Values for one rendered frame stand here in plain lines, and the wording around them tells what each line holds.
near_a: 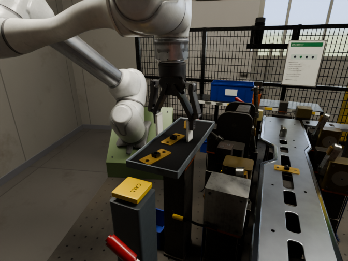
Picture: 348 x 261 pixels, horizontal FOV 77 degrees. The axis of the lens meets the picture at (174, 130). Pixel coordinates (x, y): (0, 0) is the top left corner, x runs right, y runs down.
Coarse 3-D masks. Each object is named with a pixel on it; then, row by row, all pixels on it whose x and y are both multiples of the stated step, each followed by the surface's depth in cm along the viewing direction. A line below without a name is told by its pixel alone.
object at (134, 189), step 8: (120, 184) 45; (128, 184) 45; (136, 184) 45; (144, 184) 45; (112, 192) 42; (120, 192) 42; (128, 192) 42; (136, 192) 42; (144, 192) 43; (128, 200) 41; (136, 200) 40
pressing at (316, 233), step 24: (264, 120) 130; (288, 120) 131; (288, 144) 100; (264, 168) 80; (312, 168) 81; (264, 192) 68; (312, 192) 68; (264, 216) 58; (312, 216) 58; (264, 240) 51; (288, 240) 51; (312, 240) 51; (336, 240) 52
